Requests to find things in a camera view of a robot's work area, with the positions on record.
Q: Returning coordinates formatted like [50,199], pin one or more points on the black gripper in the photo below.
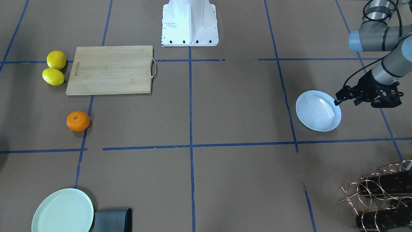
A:
[367,84]

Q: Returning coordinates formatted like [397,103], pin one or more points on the light blue plate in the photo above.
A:
[317,111]

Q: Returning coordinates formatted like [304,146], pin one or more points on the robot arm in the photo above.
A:
[375,35]

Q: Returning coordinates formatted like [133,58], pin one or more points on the light green plate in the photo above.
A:
[66,210]

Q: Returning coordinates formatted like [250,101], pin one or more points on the dark wine bottle middle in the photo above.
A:
[394,184]

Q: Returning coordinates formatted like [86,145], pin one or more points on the dark wine bottle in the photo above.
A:
[385,220]
[394,184]

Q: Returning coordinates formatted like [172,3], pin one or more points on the dark wine bottle lower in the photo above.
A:
[385,220]

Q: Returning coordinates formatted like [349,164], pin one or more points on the bamboo cutting board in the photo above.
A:
[101,70]

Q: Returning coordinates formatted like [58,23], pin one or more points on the dark grey folded cloth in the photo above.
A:
[113,220]

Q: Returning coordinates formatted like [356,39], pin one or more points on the orange fruit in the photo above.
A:
[78,121]

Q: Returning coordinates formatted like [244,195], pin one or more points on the yellow lemon far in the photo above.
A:
[56,60]

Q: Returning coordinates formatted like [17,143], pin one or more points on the yellow lemon near board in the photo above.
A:
[53,76]

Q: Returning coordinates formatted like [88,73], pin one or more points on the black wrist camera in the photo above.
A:
[388,96]

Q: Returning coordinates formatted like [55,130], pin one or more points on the copper wire bottle rack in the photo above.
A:
[382,200]

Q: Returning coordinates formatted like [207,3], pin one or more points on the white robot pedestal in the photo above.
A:
[189,23]

